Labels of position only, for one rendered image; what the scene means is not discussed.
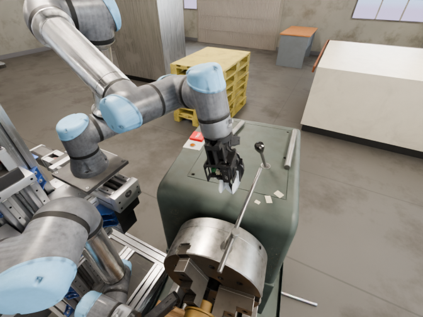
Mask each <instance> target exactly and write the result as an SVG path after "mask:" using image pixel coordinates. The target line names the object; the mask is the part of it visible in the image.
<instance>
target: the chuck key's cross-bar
mask: <svg viewBox="0 0 423 317"><path fill-rule="evenodd" d="M261 171H262V168H261V167H260V168H258V171H257V173H256V176H255V178H254V180H253V183H252V185H251V188H250V190H249V192H248V195H247V197H246V199H245V202H244V204H243V207H242V209H241V211H240V214H239V216H238V218H237V221H236V223H235V226H234V228H237V229H239V226H240V223H241V221H242V218H243V216H244V213H245V211H246V208H247V205H248V204H249V201H250V199H251V196H252V193H253V191H254V188H255V186H256V184H257V181H258V179H259V176H260V174H261ZM233 242H234V238H232V237H230V238H229V241H228V243H227V246H226V248H225V251H224V253H223V256H222V259H221V261H220V264H219V266H218V269H217V272H218V273H219V274H221V273H222V271H223V268H224V266H225V263H226V261H227V257H228V255H229V252H230V249H231V247H232V244H233Z"/></svg>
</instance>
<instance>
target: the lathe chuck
mask: <svg viewBox="0 0 423 317"><path fill-rule="evenodd" d="M228 235H229V233H228V232H226V231H222V230H218V229H215V228H210V227H204V226H193V227H189V228H185V229H183V230H181V231H180V232H179V233H178V234H177V235H176V237H175V239H174V241H173V243H172V245H171V247H170V249H169V251H168V253H167V255H166V257H165V259H164V268H165V270H166V272H167V274H168V276H169V277H170V278H171V279H172V280H173V281H174V282H175V283H176V284H177V285H179V286H181V283H182V281H183V280H182V279H181V278H180V277H179V276H178V275H177V274H176V273H175V272H174V269H175V268H176V266H177V263H178V261H179V258H180V256H179V255H177V254H178V252H179V251H178V248H179V247H181V245H190V246H191V247H190V249H188V250H187V252H186V254H187V255H188V256H189V257H190V258H191V259H192V261H193V262H194V263H195V264H196V265H197V266H198V267H199V268H200V269H201V270H202V271H203V272H204V273H205V274H206V275H207V276H208V277H209V278H211V279H213V280H212V281H213V286H211V287H210V292H209V295H208V299H207V301H209V302H211V303H212V304H214V303H215V299H216V296H217V292H218V287H219V285H221V283H222V284H223V285H224V286H226V287H229V288H232V289H236V290H238V291H242V292H245V293H248V294H251V295H253V296H257V297H259V298H260V300H259V302H257V301H254V307H253V308H255V307H256V306H258V305H259V304H260V303H261V298H262V292H263V289H264V280H265V275H266V264H265V261H264V259H263V258H262V256H261V255H260V254H259V252H258V251H257V250H256V249H255V248H254V247H252V246H251V245H249V244H248V243H247V242H245V241H244V240H242V239H241V238H239V237H237V239H236V241H235V242H234V244H233V245H232V251H231V252H230V253H229V255H228V257H227V261H226V263H225V266H224V268H223V271H222V273H221V274H219V273H218V272H217V269H218V266H219V264H220V261H221V259H222V256H223V253H224V252H222V250H221V249H220V245H221V244H222V243H223V242H225V241H226V239H227V237H228Z"/></svg>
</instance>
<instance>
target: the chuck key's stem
mask: <svg viewBox="0 0 423 317"><path fill-rule="evenodd" d="M239 234H240V231H239V230H238V229H237V228H232V229H231V231H230V233H229V235H228V237H227V239H226V241H225V245H224V247H223V249H225V248H226V246H227V243H228V241H229V238H230V237H232V238H234V242H235V241H236V239H237V237H238V236H239ZM234 242H233V244H234ZM233 244H232V245H233Z"/></svg>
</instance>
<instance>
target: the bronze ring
mask: <svg viewBox="0 0 423 317"><path fill-rule="evenodd" d="M212 309H213V304H212V303H211V302H209V301H207V300H205V299H202V302H201V305H200V308H198V307H195V306H186V307H185V309H184V310H185V314H184V317H214V315H212Z"/></svg>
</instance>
